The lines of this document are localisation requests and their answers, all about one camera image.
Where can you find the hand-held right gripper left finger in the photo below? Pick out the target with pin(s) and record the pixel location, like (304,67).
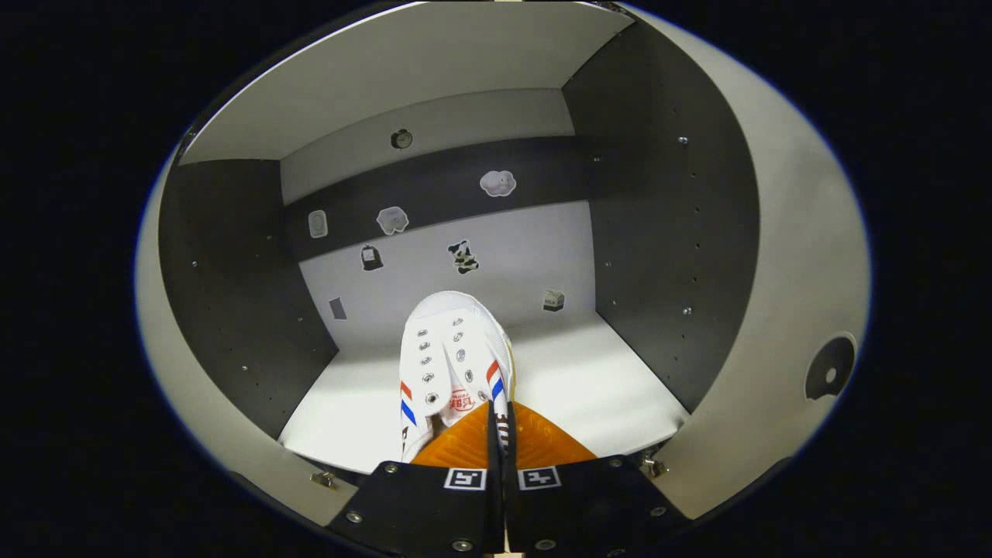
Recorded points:
(418,508)

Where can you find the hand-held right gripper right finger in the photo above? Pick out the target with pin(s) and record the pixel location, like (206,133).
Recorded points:
(589,504)

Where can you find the white and grey shoe cabinet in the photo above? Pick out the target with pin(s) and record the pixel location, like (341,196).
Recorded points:
(659,194)

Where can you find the white canvas shoe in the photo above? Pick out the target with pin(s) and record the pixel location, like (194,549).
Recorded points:
(457,349)

